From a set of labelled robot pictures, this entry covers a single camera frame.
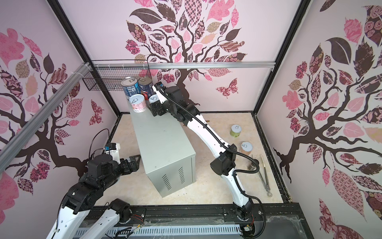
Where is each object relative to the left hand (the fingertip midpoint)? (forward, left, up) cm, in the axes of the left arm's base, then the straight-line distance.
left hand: (133, 160), depth 69 cm
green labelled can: (+32, -59, -17) cm, 70 cm away
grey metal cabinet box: (-1, -18, +12) cm, 22 cm away
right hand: (+26, -9, +16) cm, 32 cm away
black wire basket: (+55, +28, +12) cm, 63 cm away
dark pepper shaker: (+3, -63, -14) cm, 65 cm away
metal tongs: (-6, -70, -21) cm, 73 cm away
